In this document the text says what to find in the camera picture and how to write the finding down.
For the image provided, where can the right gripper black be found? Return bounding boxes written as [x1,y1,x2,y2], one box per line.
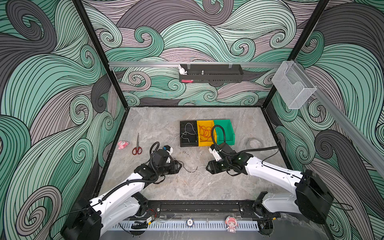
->
[203,159,232,175]

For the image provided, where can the black cable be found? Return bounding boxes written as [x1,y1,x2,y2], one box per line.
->
[179,160,208,174]

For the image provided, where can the red cable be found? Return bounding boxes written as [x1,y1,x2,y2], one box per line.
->
[199,125,214,142]

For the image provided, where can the white cable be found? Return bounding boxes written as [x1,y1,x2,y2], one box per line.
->
[181,122,196,143]

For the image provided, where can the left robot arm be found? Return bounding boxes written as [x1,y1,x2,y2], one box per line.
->
[60,142,182,240]

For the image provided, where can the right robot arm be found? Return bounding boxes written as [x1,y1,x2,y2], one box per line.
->
[206,142,334,225]

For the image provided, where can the green storage bin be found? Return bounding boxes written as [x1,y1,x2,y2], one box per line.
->
[214,120,236,146]

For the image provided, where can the black storage bin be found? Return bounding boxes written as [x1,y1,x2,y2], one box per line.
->
[180,121,199,148]

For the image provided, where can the yellow storage bin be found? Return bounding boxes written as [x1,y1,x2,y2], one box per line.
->
[197,120,215,147]

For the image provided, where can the pink toy figurine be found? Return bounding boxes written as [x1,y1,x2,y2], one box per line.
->
[118,141,130,150]

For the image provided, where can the round badge button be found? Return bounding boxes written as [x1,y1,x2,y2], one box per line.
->
[186,218,194,228]

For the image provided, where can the pink doll figurine front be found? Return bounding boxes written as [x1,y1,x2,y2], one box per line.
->
[225,216,238,234]

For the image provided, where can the white rabbit figurine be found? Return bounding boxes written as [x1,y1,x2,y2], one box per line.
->
[178,65,188,75]

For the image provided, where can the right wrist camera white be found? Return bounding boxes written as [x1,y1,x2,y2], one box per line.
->
[209,145,222,162]

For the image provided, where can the red handled scissors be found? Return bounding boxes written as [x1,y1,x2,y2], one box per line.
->
[132,133,143,156]

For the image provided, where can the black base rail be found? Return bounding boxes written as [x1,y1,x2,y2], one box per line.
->
[140,199,316,219]

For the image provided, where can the white slotted cable duct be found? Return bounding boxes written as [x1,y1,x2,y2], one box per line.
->
[110,220,260,232]

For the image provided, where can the black wall shelf tray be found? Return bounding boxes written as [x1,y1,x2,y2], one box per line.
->
[179,64,244,87]

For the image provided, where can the aluminium wall rail back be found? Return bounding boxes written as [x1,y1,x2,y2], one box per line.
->
[108,61,282,69]

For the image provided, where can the aluminium wall rail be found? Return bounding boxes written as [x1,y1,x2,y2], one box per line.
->
[108,61,282,69]
[297,64,384,176]

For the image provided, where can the clear acrylic wall box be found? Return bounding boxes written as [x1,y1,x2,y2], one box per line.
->
[272,61,317,110]

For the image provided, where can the aluminium wall rail right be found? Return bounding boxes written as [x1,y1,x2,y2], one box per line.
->
[297,64,384,176]

